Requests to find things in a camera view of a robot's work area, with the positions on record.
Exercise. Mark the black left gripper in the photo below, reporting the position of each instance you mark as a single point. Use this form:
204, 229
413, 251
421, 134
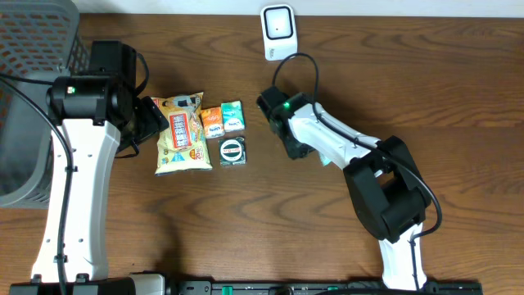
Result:
152, 119

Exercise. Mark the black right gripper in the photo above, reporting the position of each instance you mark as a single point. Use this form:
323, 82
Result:
293, 153

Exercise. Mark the teal wet wipes pack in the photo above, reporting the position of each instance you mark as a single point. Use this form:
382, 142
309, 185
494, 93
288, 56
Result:
324, 160

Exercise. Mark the yellow snack bag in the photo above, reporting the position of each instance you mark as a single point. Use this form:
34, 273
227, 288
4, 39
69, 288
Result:
182, 146

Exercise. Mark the green Zam-Buk box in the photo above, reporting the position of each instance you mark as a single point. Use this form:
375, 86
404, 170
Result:
232, 151

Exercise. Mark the orange tissue pack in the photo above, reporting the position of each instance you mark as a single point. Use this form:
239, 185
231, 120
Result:
213, 123

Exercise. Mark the green tissue pack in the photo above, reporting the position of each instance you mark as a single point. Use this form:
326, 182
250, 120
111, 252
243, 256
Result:
232, 114

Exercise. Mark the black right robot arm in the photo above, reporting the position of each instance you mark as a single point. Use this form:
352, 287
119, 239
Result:
388, 193

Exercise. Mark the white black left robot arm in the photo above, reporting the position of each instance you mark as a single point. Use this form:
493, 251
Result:
92, 116

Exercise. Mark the white barcode scanner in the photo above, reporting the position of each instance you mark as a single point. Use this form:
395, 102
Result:
279, 31

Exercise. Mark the dark grey plastic basket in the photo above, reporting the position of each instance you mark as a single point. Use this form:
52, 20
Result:
39, 42

